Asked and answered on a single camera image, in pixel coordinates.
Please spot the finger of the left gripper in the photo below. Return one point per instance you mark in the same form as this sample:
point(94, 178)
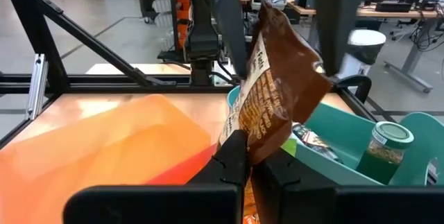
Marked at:
point(341, 12)
point(227, 16)

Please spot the green lid spice jar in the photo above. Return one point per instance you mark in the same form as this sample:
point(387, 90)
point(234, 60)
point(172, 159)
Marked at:
point(385, 147)

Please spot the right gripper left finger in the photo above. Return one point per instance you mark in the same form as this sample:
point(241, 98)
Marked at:
point(156, 203)

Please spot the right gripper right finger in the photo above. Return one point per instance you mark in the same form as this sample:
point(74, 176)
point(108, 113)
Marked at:
point(329, 206)

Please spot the wooden desk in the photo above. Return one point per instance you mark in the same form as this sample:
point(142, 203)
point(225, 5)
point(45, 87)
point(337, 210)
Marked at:
point(399, 11)

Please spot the black aluminium table frame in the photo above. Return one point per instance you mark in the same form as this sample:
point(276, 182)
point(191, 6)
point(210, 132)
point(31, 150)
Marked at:
point(104, 85)

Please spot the orange translucent plastic bin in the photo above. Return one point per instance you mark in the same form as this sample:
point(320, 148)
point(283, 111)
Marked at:
point(86, 147)

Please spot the pink translucent plastic bin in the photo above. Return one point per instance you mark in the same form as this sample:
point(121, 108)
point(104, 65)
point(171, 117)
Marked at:
point(187, 168)

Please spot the brown snack pouch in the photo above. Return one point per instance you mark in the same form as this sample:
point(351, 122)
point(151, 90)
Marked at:
point(277, 88)

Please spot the orange storage rack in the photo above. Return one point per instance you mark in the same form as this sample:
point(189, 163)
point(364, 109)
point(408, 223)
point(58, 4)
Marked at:
point(182, 9)

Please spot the white trash can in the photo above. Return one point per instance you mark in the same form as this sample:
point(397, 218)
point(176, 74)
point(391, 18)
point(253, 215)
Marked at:
point(360, 47)

